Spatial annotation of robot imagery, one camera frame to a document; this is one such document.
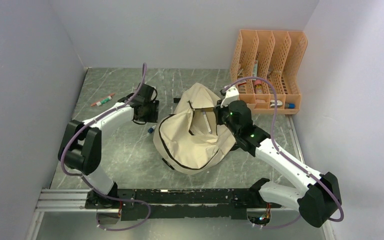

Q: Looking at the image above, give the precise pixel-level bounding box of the small blue white tube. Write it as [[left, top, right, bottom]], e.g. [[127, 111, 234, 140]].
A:
[[147, 125, 157, 134]]

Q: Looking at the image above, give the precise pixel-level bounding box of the orange green white marker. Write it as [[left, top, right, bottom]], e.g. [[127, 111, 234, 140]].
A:
[[90, 93, 115, 107]]

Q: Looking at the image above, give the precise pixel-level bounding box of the beige canvas backpack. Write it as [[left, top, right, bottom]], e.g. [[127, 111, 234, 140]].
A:
[[153, 83, 236, 175]]

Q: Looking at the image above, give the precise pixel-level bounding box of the blue capped pen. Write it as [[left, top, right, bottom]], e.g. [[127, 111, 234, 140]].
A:
[[202, 111, 212, 134]]

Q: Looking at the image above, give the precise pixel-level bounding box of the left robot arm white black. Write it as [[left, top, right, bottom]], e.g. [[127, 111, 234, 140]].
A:
[[58, 84, 159, 208]]

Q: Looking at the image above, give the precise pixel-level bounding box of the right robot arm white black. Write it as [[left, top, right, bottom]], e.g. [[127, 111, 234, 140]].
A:
[[214, 100, 344, 228]]

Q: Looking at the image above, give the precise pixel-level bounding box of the white stapler in organizer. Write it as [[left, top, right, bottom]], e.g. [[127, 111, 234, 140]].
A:
[[269, 99, 284, 109]]

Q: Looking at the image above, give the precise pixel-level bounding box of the green white packet in organizer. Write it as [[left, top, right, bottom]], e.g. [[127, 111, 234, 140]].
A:
[[251, 59, 258, 77]]

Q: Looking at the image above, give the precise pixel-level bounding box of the blue cap item in organizer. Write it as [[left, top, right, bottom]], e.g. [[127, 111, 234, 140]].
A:
[[284, 102, 296, 109]]

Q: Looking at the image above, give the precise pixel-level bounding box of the orange plastic file organizer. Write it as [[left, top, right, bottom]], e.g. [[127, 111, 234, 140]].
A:
[[229, 29, 308, 115]]

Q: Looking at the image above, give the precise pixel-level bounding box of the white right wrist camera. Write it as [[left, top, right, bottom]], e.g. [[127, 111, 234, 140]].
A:
[[220, 85, 239, 108]]

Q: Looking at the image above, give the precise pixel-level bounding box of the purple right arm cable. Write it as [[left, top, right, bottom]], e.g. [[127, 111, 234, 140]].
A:
[[221, 76, 345, 230]]

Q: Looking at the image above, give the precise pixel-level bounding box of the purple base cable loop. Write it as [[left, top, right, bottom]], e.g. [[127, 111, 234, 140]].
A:
[[95, 198, 152, 232]]

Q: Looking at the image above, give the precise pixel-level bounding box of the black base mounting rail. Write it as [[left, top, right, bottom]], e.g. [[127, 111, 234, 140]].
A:
[[84, 188, 280, 221]]

